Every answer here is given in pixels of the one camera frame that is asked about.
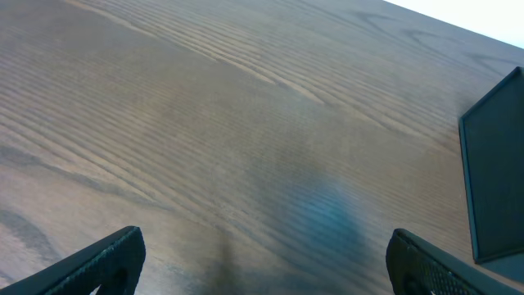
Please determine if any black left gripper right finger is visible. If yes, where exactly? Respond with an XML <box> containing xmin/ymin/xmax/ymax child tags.
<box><xmin>386</xmin><ymin>229</ymin><xmax>523</xmax><ymax>295</ymax></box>

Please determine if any dark green box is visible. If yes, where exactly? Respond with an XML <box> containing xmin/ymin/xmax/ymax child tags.
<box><xmin>458</xmin><ymin>66</ymin><xmax>523</xmax><ymax>264</ymax></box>

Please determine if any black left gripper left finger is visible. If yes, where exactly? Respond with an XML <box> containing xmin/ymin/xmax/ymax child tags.
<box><xmin>1</xmin><ymin>226</ymin><xmax>146</xmax><ymax>295</ymax></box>

